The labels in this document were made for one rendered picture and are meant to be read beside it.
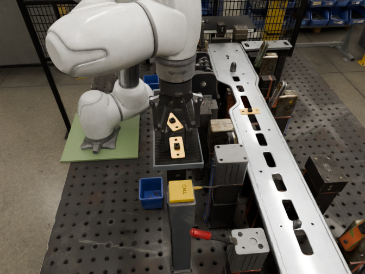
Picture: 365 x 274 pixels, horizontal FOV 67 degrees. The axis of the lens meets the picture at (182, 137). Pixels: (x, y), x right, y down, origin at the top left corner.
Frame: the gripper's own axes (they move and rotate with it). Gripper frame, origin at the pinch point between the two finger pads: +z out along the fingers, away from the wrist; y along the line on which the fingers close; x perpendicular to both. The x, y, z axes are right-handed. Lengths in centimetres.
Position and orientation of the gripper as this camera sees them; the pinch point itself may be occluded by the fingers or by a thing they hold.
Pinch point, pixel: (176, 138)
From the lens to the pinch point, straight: 77.0
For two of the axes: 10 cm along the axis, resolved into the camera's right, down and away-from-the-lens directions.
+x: -1.2, -6.9, 7.2
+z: -0.1, 7.2, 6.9
